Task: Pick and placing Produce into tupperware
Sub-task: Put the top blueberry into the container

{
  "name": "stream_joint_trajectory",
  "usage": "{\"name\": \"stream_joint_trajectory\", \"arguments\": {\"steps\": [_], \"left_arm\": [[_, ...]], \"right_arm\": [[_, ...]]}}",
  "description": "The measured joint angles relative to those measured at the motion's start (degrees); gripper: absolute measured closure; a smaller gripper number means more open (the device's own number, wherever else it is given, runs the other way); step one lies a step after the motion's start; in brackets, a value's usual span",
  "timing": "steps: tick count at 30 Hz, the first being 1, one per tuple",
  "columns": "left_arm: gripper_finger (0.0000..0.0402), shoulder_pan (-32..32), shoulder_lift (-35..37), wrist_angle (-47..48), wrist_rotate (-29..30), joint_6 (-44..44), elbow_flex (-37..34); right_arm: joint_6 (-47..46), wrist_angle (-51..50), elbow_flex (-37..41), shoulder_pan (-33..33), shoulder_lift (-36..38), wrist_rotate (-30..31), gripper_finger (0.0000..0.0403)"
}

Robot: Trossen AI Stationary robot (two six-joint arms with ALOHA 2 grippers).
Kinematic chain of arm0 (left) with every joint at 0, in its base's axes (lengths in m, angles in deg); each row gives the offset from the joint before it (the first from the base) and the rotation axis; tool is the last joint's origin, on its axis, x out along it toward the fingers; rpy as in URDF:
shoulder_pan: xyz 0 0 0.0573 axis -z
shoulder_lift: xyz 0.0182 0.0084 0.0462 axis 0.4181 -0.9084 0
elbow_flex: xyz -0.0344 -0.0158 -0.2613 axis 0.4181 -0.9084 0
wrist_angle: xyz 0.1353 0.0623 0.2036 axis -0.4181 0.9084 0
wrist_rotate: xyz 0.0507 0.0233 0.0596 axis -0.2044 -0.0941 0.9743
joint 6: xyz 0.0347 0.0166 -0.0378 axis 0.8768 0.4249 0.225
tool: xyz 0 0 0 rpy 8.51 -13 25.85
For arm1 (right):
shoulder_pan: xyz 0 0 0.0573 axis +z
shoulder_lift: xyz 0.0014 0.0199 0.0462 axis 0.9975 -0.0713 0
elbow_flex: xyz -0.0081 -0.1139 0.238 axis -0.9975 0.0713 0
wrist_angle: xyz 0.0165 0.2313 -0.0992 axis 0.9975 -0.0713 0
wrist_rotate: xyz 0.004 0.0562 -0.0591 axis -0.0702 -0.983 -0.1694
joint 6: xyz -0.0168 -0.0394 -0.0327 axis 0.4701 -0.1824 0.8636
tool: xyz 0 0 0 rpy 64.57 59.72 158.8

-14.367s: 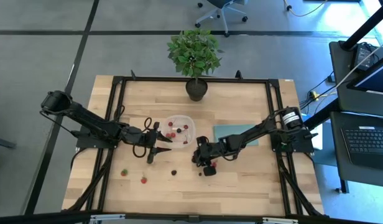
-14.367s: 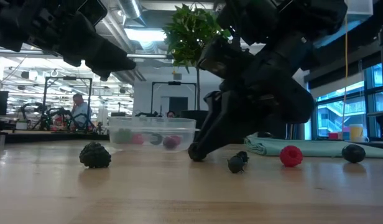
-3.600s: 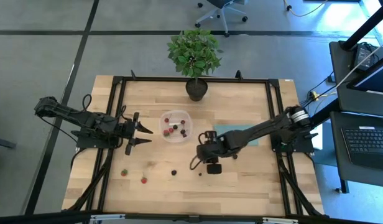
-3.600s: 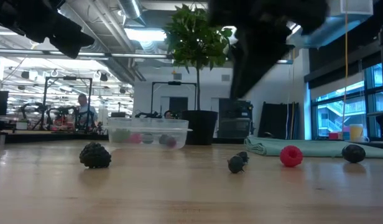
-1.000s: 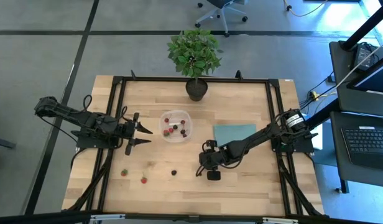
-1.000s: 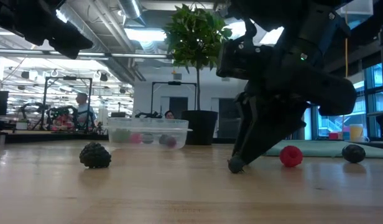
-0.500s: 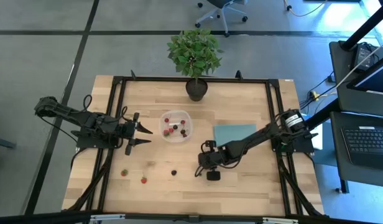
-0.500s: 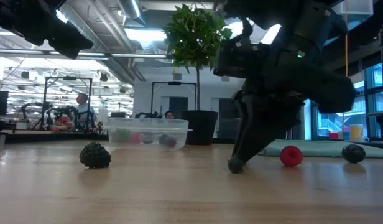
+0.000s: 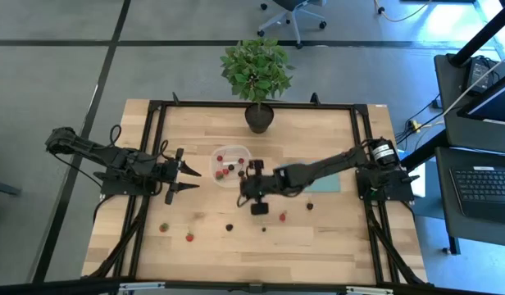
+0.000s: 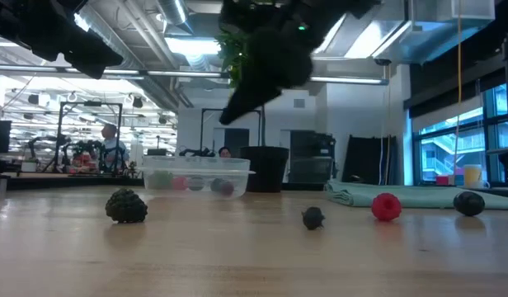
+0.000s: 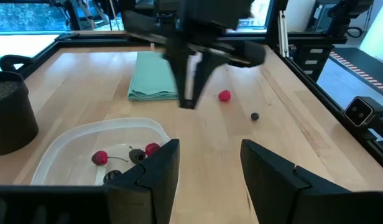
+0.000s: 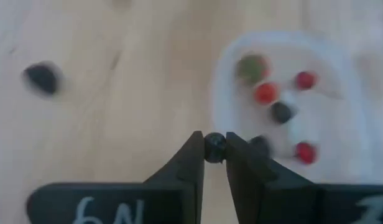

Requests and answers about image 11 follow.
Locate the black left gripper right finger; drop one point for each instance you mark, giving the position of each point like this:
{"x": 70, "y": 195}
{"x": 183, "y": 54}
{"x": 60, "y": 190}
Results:
{"x": 288, "y": 193}

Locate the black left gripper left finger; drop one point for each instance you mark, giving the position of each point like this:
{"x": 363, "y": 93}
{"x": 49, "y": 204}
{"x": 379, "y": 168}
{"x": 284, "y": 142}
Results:
{"x": 148, "y": 186}

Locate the black background robot arm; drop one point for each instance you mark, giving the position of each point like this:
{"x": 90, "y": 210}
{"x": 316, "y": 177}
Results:
{"x": 340, "y": 18}

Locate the black curved bar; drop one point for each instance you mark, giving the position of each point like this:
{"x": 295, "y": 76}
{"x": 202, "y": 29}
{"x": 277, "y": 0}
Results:
{"x": 11, "y": 59}

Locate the black drawer cabinet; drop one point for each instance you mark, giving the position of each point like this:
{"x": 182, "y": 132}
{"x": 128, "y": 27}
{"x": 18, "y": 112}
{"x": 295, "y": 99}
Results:
{"x": 312, "y": 62}

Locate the small blueberry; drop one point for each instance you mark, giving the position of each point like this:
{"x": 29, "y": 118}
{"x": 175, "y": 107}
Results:
{"x": 255, "y": 116}

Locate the black mat striped edge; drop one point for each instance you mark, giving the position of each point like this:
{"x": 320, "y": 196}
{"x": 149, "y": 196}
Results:
{"x": 365, "y": 65}

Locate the black cherry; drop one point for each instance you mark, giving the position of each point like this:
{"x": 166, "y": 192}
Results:
{"x": 112, "y": 176}

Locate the red cherry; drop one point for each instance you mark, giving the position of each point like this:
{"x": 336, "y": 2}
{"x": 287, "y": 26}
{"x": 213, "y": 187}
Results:
{"x": 151, "y": 148}
{"x": 99, "y": 158}

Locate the aluminium frame post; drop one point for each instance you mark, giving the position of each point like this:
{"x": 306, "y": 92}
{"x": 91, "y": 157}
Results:
{"x": 283, "y": 34}

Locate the black silver depth camera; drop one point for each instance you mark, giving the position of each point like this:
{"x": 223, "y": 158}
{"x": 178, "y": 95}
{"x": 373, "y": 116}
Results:
{"x": 361, "y": 111}

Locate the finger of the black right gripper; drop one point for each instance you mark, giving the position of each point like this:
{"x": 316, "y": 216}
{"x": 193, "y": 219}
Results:
{"x": 179, "y": 74}
{"x": 207, "y": 71}

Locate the black table frame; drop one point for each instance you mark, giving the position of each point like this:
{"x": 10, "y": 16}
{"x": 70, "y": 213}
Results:
{"x": 329, "y": 104}

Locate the red raspberry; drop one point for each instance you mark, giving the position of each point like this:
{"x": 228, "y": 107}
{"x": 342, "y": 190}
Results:
{"x": 224, "y": 96}

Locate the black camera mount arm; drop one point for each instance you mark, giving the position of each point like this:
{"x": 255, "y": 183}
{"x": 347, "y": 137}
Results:
{"x": 381, "y": 126}

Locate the folded green towel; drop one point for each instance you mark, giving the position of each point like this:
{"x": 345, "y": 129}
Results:
{"x": 151, "y": 77}

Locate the black plant pot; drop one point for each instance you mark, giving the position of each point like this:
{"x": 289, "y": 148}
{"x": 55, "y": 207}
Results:
{"x": 11, "y": 118}

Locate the blackberry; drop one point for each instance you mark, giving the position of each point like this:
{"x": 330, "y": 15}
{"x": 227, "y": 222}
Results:
{"x": 137, "y": 156}

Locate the clear plastic tupperware container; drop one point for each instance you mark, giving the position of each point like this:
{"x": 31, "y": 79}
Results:
{"x": 70, "y": 140}

